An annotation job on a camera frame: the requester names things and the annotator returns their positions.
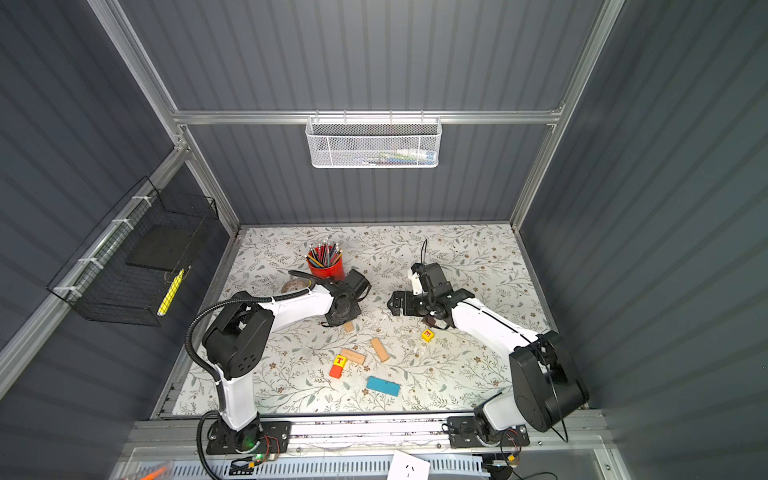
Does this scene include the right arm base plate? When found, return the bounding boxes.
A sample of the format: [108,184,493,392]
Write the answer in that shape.
[441,415,530,449]

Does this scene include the black wire wall basket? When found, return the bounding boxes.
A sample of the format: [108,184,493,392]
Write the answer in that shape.
[48,181,219,327]

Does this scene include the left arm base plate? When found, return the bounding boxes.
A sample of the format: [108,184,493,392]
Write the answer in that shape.
[205,420,293,456]

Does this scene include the red pencil cup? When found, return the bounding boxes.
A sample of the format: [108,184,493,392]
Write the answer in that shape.
[306,249,345,281]

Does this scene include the red yellow T block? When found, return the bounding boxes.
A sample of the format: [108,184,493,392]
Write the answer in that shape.
[329,355,348,379]

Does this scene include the tape roll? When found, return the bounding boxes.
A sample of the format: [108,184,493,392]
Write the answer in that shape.
[281,278,307,294]

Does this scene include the yellow marker in black basket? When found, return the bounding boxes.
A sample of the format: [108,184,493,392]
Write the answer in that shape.
[156,269,186,317]

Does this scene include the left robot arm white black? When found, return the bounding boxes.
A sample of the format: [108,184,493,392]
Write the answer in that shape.
[184,270,371,453]

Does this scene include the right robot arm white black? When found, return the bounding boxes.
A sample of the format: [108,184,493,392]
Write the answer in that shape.
[387,263,589,448]

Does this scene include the coloured pencils bunch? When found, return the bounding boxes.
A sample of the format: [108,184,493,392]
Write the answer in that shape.
[306,241,343,269]

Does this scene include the white power socket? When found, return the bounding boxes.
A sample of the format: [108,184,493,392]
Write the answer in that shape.
[386,451,431,480]

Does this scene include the markers in white basket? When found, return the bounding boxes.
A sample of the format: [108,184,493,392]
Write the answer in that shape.
[357,148,438,167]

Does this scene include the teal block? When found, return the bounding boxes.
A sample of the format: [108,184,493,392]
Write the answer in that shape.
[366,376,401,397]

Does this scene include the white wire mesh basket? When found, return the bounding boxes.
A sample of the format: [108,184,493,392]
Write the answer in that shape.
[305,118,443,169]

